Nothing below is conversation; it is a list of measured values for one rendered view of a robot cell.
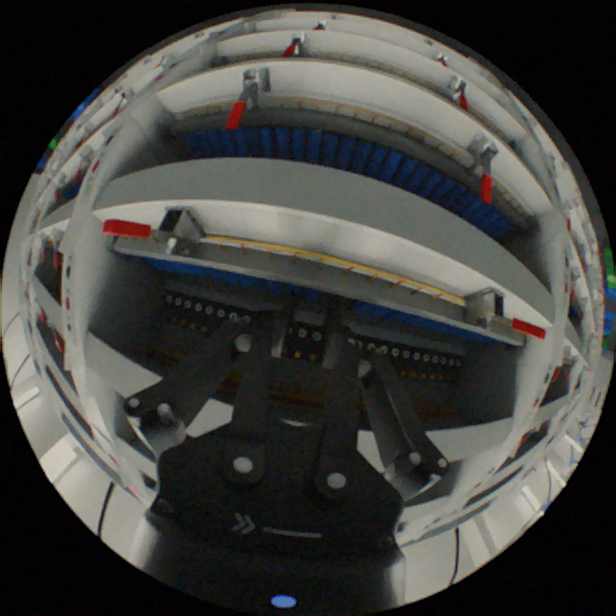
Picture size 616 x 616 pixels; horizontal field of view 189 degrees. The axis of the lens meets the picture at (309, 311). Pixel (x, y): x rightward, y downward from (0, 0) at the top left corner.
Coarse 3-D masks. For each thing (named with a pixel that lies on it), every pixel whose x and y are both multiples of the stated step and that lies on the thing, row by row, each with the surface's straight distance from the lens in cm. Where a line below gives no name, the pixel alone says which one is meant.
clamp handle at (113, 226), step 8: (104, 224) 13; (112, 224) 12; (120, 224) 12; (128, 224) 13; (136, 224) 13; (144, 224) 14; (104, 232) 13; (112, 232) 12; (120, 232) 13; (128, 232) 13; (136, 232) 13; (144, 232) 14; (152, 232) 15; (160, 232) 15; (168, 232) 16; (176, 240) 17; (168, 248) 17
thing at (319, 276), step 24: (120, 240) 29; (144, 240) 25; (240, 240) 16; (216, 264) 19; (240, 264) 18; (264, 264) 17; (288, 264) 17; (312, 264) 17; (312, 288) 18; (336, 288) 17; (360, 288) 17; (384, 288) 18; (408, 288) 19; (432, 288) 18; (408, 312) 20; (432, 312) 20; (456, 312) 22; (504, 336) 29
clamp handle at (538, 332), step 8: (488, 320) 20; (504, 320) 19; (512, 320) 18; (520, 320) 18; (488, 328) 20; (520, 328) 18; (528, 328) 17; (536, 328) 17; (536, 336) 17; (544, 336) 17
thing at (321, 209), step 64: (128, 192) 23; (192, 192) 16; (256, 192) 14; (320, 192) 14; (384, 192) 15; (128, 256) 32; (384, 256) 16; (448, 256) 15; (512, 256) 24; (320, 320) 30
